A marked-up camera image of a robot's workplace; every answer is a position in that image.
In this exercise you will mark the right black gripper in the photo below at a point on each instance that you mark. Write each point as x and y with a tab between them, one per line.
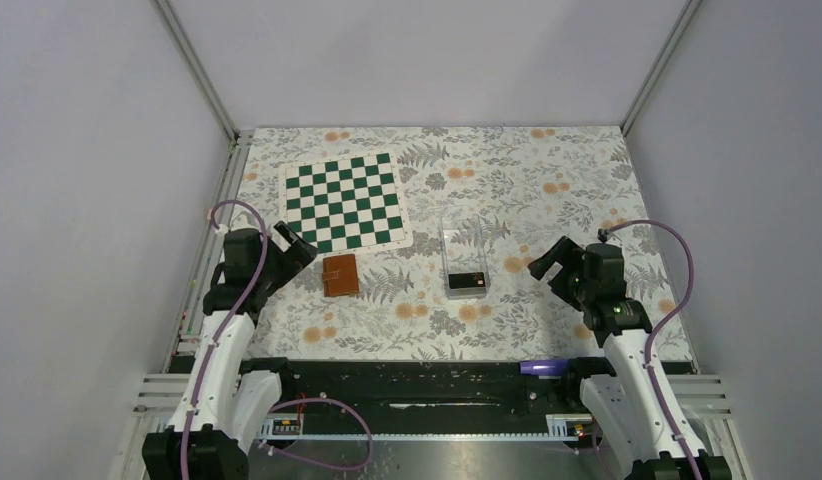
569	255

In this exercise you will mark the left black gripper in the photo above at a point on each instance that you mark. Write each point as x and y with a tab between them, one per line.
297	257

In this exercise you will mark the brown leather card holder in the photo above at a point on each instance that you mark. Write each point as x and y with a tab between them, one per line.
340	276

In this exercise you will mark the clear plastic box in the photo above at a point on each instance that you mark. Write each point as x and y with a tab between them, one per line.
463	251

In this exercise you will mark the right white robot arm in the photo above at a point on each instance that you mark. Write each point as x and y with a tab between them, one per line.
626	389

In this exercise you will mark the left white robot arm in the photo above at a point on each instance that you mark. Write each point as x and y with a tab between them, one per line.
214	424

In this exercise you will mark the green white chessboard mat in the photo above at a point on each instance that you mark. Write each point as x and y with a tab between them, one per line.
353	203

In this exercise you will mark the purple marker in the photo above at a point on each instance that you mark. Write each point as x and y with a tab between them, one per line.
543	368

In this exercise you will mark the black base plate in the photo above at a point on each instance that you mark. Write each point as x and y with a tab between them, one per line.
440	398

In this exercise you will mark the aluminium frame rail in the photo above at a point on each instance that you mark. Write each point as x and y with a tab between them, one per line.
159	390

